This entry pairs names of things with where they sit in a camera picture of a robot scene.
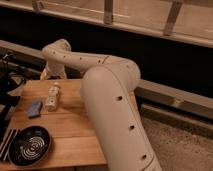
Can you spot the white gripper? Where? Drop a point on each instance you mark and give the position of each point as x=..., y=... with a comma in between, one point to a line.
x=46, y=74

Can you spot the white bottle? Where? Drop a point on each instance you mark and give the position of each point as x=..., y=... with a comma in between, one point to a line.
x=52, y=97

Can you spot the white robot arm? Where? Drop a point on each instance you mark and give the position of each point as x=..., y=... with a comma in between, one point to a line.
x=105, y=89

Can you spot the black bowl with spiral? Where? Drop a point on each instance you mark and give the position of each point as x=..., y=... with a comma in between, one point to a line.
x=29, y=146

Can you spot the wooden cutting board tabletop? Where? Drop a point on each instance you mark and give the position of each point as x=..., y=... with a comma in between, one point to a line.
x=74, y=140

